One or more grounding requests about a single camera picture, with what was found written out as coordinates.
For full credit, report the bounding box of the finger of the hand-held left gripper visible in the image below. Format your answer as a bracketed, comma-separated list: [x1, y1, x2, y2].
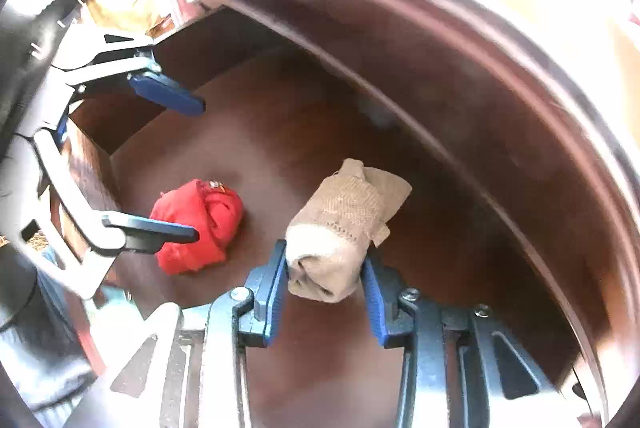
[31, 128, 200, 301]
[52, 31, 207, 117]

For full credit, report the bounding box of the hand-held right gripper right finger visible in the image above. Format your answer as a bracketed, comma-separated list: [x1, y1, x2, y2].
[361, 255, 566, 428]

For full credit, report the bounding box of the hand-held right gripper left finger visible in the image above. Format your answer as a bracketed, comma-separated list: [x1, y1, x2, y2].
[95, 238, 288, 428]

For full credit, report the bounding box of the bright red underwear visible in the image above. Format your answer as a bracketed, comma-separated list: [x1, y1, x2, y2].
[149, 178, 245, 277]

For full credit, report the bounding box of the tan beige sock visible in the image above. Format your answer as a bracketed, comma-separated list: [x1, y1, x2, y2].
[285, 158, 413, 304]

